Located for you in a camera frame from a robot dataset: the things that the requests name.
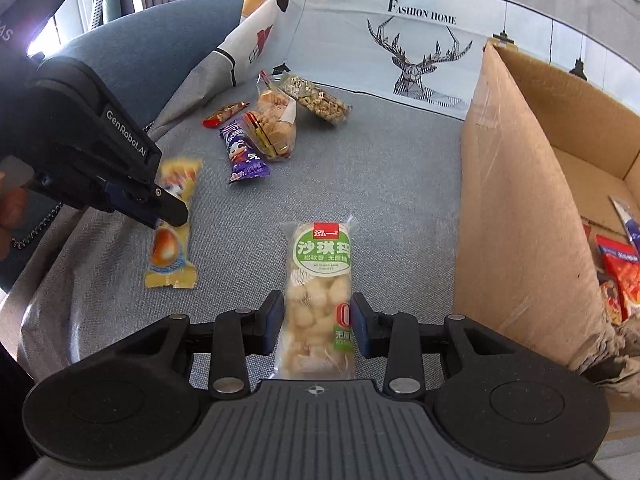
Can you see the person's left hand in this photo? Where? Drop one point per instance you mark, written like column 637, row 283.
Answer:
column 9, row 220

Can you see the white blue stick packet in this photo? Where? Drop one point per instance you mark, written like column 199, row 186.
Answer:
column 629, row 220

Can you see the purple candy packet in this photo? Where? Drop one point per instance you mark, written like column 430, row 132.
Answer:
column 242, row 152

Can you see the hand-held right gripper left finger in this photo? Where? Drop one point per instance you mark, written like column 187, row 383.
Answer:
column 272, row 330

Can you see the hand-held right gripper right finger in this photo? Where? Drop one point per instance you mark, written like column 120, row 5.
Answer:
column 362, row 330

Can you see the yellow snack packet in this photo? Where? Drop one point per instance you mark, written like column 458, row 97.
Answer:
column 172, row 255

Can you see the red orange snack packet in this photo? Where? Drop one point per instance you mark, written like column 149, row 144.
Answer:
column 622, row 270

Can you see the cardboard box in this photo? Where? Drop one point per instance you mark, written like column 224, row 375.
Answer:
column 510, row 210

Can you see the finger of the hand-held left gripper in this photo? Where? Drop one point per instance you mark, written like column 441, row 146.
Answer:
column 170, row 207

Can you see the clear peanut packet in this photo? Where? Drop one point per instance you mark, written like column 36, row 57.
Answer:
column 315, row 100

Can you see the clear cracker packet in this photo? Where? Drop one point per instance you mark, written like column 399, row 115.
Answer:
column 272, row 125

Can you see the green label puffed rice bar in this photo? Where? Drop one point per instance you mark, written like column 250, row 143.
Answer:
column 317, row 300

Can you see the small red stick packet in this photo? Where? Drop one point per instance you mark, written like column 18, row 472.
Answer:
column 225, row 114

